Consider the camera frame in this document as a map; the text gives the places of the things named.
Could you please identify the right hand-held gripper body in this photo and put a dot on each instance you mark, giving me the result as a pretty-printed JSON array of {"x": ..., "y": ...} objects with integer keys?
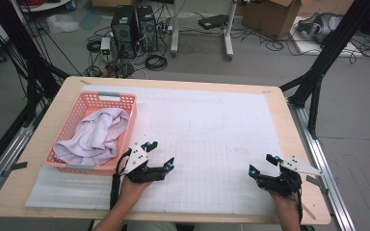
[{"x": 282, "y": 184}]

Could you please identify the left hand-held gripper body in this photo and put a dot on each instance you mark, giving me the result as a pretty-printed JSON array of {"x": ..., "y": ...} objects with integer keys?
[{"x": 138, "y": 159}]

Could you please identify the lilac printed towel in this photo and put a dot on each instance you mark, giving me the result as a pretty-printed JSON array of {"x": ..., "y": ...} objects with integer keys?
[{"x": 93, "y": 138}]

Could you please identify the pink plastic basket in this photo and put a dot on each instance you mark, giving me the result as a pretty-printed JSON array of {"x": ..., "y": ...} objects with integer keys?
[{"x": 72, "y": 122}]

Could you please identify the person's right hand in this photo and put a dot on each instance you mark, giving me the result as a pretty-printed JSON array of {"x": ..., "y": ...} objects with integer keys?
[{"x": 285, "y": 207}]

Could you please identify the person's left hand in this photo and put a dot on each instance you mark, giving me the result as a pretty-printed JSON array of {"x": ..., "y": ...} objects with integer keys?
[{"x": 133, "y": 194}]

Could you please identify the white foam mat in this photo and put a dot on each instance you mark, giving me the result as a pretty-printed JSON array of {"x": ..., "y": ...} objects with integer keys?
[{"x": 205, "y": 128}]

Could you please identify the small white box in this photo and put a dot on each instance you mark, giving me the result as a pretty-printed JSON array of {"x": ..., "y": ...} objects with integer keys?
[{"x": 105, "y": 45}]

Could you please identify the white metal stand leg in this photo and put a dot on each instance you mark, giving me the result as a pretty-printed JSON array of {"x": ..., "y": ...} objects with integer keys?
[
  {"x": 174, "y": 35},
  {"x": 228, "y": 38}
]

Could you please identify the black computer tower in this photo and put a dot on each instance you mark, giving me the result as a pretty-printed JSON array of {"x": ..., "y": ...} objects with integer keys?
[
  {"x": 147, "y": 29},
  {"x": 123, "y": 32}
]

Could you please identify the white flat board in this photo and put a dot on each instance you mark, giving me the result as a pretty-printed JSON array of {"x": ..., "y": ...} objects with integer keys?
[{"x": 305, "y": 46}]

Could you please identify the black flat device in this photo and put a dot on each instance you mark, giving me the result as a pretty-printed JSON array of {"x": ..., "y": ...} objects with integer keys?
[{"x": 212, "y": 21}]

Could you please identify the grey rounded device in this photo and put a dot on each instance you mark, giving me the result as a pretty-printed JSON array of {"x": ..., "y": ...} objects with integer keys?
[{"x": 318, "y": 27}]

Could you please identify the teal plastic sheet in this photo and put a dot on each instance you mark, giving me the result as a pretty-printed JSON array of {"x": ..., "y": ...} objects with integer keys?
[{"x": 90, "y": 20}]

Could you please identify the brown cardboard box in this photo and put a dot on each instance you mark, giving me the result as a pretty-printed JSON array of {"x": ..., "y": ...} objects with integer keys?
[{"x": 269, "y": 17}]

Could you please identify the clear plastic bag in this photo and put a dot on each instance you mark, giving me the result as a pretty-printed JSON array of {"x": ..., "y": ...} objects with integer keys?
[{"x": 62, "y": 23}]

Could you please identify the white round table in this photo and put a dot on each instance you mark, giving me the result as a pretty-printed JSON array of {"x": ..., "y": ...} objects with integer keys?
[{"x": 45, "y": 6}]

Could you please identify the grey metal bracket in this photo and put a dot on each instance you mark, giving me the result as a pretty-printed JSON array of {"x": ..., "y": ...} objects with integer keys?
[
  {"x": 318, "y": 183},
  {"x": 19, "y": 166}
]

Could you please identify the aluminium rail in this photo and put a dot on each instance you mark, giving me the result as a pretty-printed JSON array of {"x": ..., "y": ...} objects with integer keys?
[
  {"x": 9, "y": 150},
  {"x": 334, "y": 199}
]

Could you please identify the black metal frame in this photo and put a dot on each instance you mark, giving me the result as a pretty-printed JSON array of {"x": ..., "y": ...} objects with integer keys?
[
  {"x": 334, "y": 41},
  {"x": 29, "y": 48}
]

